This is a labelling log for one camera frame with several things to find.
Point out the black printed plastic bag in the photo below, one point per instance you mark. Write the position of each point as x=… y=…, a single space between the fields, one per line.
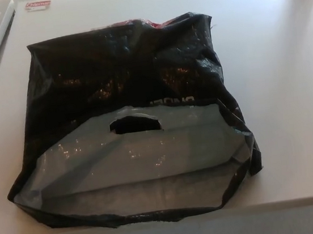
x=89 y=82

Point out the red white label sticker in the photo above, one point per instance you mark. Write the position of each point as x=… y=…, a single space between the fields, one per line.
x=37 y=5

